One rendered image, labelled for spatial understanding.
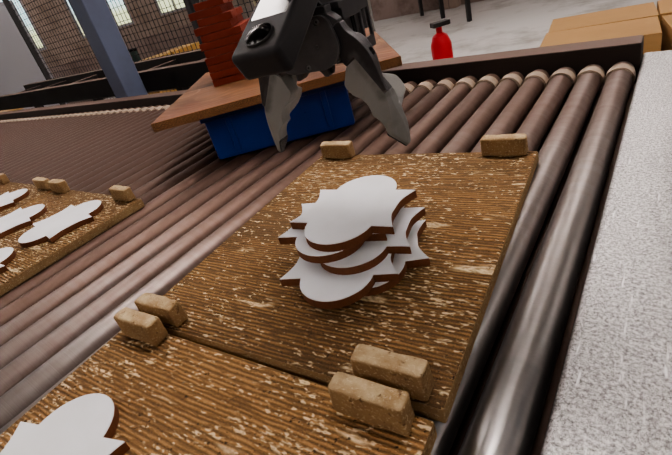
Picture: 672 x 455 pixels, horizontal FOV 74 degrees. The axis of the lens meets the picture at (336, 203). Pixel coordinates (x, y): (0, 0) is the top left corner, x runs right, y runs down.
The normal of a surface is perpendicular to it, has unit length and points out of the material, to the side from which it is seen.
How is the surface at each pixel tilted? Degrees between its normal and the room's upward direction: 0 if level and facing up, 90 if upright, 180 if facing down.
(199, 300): 0
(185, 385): 0
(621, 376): 0
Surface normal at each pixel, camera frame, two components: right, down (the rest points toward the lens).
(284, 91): -0.44, 0.52
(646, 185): -0.25, -0.86
